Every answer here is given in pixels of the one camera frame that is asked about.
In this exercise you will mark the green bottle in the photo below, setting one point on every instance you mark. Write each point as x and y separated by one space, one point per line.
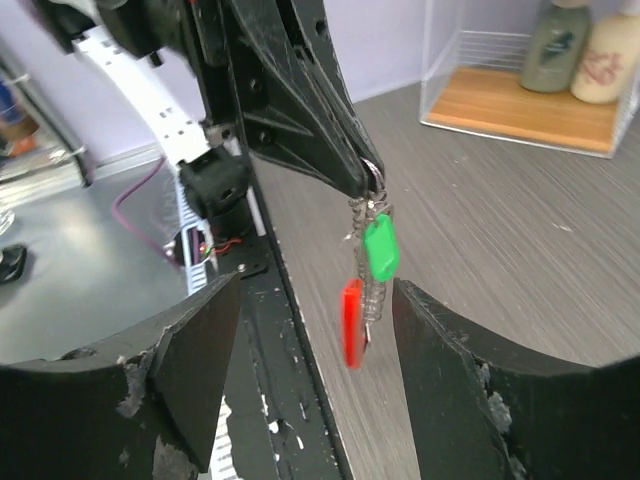
556 46

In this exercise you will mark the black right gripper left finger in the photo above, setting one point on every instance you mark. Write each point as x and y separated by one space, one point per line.
140 404

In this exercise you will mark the red handled crescent blade keychain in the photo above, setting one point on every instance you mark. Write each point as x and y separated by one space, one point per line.
362 298

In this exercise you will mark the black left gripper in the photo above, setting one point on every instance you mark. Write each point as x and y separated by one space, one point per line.
269 69

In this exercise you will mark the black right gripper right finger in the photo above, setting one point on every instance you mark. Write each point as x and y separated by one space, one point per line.
484 407

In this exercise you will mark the white wire shelf unit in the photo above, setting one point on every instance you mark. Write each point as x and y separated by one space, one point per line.
472 61

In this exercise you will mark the white slotted cable duct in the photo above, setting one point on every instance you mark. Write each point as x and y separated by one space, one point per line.
195 259

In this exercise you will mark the beige cup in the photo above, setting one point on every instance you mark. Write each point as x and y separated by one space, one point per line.
610 59

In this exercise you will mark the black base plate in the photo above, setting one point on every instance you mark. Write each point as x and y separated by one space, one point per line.
275 421

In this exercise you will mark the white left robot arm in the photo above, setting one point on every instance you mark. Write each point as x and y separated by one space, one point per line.
143 49

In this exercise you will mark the green tagged key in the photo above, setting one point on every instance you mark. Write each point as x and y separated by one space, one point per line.
381 247

